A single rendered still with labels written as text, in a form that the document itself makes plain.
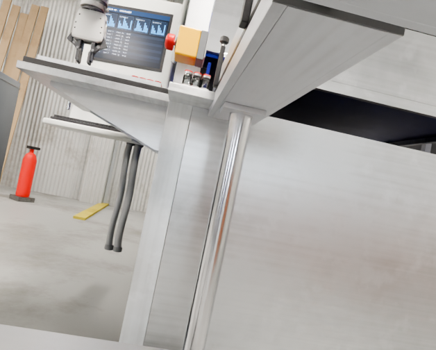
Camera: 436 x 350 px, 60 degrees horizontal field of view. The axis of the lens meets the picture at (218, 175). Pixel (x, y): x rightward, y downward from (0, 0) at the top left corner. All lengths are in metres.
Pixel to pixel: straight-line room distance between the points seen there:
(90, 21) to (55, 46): 4.65
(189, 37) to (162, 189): 0.39
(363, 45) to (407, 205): 0.83
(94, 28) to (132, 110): 0.36
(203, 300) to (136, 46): 1.56
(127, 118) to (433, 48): 0.90
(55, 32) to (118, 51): 3.96
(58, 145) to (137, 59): 3.80
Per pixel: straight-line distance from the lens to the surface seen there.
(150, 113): 1.12
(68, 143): 5.73
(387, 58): 1.21
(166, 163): 1.00
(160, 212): 1.01
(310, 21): 0.38
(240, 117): 0.80
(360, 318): 1.20
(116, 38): 2.17
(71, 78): 1.08
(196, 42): 0.97
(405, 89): 1.22
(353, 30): 0.39
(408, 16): 0.36
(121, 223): 2.13
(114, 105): 1.13
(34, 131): 5.87
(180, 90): 0.89
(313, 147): 1.07
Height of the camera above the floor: 0.68
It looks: 1 degrees up
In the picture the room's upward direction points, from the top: 12 degrees clockwise
